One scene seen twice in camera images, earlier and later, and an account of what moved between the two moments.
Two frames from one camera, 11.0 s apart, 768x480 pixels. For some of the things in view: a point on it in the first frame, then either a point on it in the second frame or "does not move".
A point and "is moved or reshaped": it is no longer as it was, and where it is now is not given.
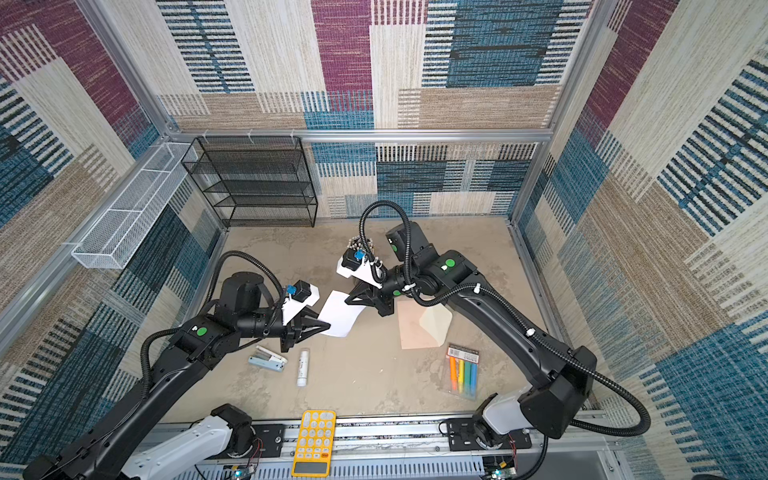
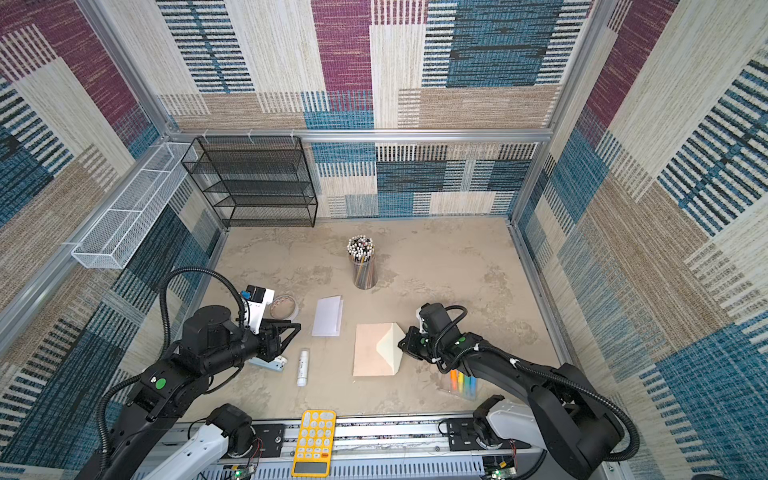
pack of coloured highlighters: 462,371 does not move
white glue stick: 302,377 does not move
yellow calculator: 315,444 does not move
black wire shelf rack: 255,181 does not move
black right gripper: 365,291 -> 408,345
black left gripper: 297,333 -> 270,335
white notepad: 339,314 is moved or reshaped
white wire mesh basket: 113,237 does not move
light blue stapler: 266,359 does not move
